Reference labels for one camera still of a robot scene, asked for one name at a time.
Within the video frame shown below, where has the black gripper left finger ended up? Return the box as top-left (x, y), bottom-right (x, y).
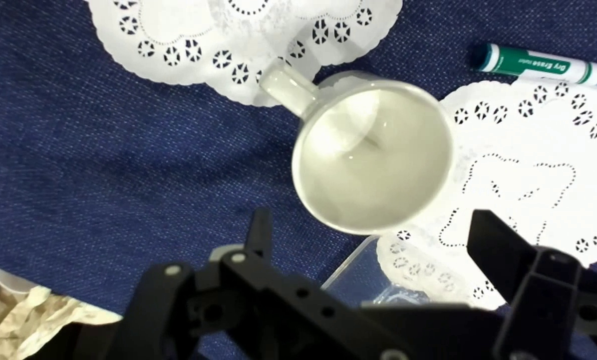
top-left (114, 207), bottom-right (413, 360)

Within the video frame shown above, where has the crumpled beige paper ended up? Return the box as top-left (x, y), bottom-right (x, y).
top-left (0, 258), bottom-right (124, 360)

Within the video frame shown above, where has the green dry erase marker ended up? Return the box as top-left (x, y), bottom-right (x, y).
top-left (469, 41), bottom-right (597, 92)

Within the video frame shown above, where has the white paper doily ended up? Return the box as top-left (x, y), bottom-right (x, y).
top-left (86, 0), bottom-right (404, 107)
top-left (376, 78), bottom-right (597, 311)

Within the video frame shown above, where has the clear plastic container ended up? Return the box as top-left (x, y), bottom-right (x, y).
top-left (320, 234), bottom-right (413, 307)

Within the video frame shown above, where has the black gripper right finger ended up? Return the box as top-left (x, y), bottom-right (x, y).
top-left (465, 207), bottom-right (597, 360)

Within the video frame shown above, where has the dark blue tablecloth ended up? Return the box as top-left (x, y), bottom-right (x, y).
top-left (0, 0), bottom-right (597, 360)

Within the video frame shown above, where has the white mug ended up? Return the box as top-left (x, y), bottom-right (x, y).
top-left (256, 59), bottom-right (457, 238)

